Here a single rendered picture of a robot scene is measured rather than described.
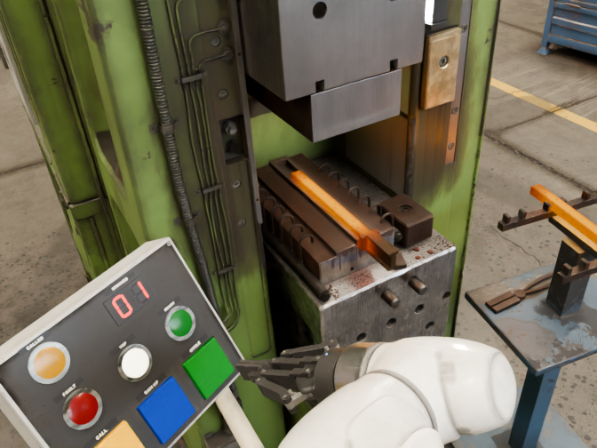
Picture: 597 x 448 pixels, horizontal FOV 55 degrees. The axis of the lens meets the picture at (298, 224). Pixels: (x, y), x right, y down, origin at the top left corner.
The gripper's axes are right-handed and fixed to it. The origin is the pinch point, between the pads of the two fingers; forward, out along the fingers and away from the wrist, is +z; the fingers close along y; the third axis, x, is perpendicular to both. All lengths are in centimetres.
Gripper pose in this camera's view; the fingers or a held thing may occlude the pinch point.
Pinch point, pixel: (256, 371)
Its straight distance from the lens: 92.8
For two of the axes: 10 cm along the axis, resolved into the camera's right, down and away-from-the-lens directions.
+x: -4.6, -8.5, -2.6
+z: -6.8, 1.4, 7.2
